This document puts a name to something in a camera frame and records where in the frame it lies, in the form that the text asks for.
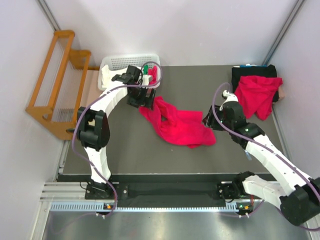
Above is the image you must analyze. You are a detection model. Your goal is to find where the red t-shirt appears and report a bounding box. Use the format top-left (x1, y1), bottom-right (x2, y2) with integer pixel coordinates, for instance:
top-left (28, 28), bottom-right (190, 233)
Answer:
top-left (139, 96), bottom-right (216, 149)
top-left (235, 75), bottom-right (283, 121)

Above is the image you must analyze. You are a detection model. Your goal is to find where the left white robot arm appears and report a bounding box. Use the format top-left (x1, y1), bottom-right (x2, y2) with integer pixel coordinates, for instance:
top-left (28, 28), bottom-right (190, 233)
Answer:
top-left (75, 63), bottom-right (160, 199)

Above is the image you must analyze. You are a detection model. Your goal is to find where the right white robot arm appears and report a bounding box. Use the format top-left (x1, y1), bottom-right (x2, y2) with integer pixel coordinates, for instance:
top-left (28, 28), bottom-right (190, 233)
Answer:
top-left (202, 90), bottom-right (320, 226)

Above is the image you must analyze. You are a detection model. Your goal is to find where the red t-shirt on stack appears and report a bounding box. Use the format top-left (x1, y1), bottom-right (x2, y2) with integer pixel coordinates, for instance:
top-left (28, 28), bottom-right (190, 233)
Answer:
top-left (235, 75), bottom-right (283, 121)

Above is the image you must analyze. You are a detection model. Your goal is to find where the red shirt in basket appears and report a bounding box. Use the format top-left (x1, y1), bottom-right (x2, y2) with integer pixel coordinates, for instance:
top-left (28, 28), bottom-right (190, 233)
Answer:
top-left (148, 65), bottom-right (158, 85)

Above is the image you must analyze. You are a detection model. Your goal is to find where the green shirt in basket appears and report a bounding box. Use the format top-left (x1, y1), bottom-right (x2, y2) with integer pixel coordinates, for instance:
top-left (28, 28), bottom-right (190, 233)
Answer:
top-left (143, 64), bottom-right (149, 71)

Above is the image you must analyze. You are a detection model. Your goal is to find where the white shirt in basket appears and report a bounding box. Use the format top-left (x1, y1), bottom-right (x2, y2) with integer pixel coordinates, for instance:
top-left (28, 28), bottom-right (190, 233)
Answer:
top-left (101, 65), bottom-right (127, 89)

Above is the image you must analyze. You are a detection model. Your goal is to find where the white plastic basket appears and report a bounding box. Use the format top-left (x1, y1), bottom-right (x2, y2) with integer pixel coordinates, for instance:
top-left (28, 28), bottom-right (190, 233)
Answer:
top-left (97, 53), bottom-right (161, 91)

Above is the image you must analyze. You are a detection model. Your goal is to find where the blue marker pen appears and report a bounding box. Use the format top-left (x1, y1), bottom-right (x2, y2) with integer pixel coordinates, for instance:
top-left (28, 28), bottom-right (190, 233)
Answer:
top-left (246, 152), bottom-right (252, 161)

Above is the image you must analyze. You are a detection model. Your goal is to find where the blue folded cloth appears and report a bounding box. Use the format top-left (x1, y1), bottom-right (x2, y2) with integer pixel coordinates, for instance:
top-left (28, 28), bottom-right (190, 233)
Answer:
top-left (239, 63), bottom-right (268, 68)

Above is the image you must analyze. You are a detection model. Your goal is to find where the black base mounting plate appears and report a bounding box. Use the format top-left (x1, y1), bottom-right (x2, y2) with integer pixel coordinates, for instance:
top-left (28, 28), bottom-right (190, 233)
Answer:
top-left (85, 180), bottom-right (249, 207)

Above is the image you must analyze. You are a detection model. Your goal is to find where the beige folded cloth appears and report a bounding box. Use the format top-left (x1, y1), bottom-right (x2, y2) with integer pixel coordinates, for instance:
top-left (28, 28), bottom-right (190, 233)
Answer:
top-left (278, 86), bottom-right (286, 101)

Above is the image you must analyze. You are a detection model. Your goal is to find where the orange wooden rack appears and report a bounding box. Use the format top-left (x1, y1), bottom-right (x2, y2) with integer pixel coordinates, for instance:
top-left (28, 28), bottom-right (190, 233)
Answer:
top-left (25, 30), bottom-right (98, 141)

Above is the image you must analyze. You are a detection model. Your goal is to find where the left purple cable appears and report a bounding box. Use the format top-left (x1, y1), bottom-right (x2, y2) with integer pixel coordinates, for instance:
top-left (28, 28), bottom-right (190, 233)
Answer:
top-left (71, 61), bottom-right (164, 216)

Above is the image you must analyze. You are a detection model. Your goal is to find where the slotted cable duct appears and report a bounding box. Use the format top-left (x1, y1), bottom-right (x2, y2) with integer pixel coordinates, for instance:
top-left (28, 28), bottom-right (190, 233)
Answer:
top-left (50, 201), bottom-right (251, 213)

